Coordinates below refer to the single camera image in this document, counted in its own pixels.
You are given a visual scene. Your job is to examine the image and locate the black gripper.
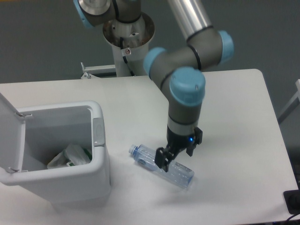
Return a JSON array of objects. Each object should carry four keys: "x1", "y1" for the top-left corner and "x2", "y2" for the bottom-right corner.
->
[{"x1": 155, "y1": 126, "x2": 203, "y2": 173}]

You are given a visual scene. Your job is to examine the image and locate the clear plastic water bottle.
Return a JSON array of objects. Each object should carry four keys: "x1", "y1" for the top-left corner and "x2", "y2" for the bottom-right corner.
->
[{"x1": 128, "y1": 144, "x2": 195, "y2": 188}]

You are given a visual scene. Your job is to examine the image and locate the clear plastic wrapper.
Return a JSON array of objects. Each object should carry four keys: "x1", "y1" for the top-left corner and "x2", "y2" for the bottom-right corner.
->
[{"x1": 63, "y1": 144, "x2": 92, "y2": 167}]

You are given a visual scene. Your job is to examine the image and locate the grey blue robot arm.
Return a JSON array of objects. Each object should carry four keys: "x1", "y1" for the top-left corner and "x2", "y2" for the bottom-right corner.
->
[{"x1": 74, "y1": 0, "x2": 234, "y2": 171}]

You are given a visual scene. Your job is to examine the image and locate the trash inside the bin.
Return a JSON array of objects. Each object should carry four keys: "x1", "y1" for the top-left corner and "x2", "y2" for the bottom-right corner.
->
[{"x1": 47, "y1": 152, "x2": 74, "y2": 169}]

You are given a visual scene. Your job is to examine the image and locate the white plastic trash can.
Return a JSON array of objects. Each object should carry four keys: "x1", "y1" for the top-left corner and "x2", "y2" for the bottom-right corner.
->
[{"x1": 0, "y1": 96, "x2": 111, "y2": 203}]

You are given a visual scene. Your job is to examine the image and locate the black device at edge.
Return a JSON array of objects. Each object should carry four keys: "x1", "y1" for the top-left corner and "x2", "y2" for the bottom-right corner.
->
[{"x1": 283, "y1": 189, "x2": 300, "y2": 214}]

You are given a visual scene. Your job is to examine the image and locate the black cable on pedestal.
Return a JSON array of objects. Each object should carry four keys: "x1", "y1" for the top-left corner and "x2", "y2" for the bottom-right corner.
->
[{"x1": 120, "y1": 37, "x2": 136, "y2": 77}]

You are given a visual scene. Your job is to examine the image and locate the white metal base frame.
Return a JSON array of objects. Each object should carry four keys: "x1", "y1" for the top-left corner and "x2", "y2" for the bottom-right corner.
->
[{"x1": 81, "y1": 62, "x2": 116, "y2": 79}]

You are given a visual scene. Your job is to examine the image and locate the white table leg bracket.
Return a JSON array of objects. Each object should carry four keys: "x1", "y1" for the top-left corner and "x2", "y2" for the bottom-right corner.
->
[{"x1": 277, "y1": 79, "x2": 300, "y2": 124}]

